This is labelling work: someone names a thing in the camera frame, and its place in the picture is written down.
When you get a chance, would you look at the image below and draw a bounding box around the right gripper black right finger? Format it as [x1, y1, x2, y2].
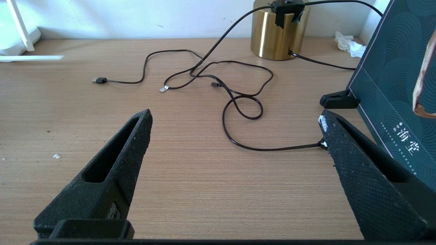
[318, 110, 436, 241]

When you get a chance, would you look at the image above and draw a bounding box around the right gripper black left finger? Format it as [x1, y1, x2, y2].
[33, 108, 153, 239]

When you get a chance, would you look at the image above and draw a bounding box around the white router with antennas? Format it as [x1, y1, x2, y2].
[0, 0, 64, 63]

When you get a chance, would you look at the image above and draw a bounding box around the black clip stand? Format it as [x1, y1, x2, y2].
[320, 89, 361, 110]

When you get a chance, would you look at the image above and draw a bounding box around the crumpled white tissue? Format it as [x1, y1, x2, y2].
[334, 31, 367, 58]

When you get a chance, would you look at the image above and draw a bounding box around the brass desk lamp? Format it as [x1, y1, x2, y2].
[250, 0, 310, 61]

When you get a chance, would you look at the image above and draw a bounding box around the black clip on lamp base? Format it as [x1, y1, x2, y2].
[271, 0, 306, 29]

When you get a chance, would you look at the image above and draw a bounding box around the black USB cable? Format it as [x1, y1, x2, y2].
[91, 49, 263, 120]

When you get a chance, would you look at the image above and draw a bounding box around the black lamp power cable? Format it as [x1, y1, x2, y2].
[190, 0, 384, 152]

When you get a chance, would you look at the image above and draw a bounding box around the black cable with silver tip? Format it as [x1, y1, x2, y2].
[159, 60, 274, 97]

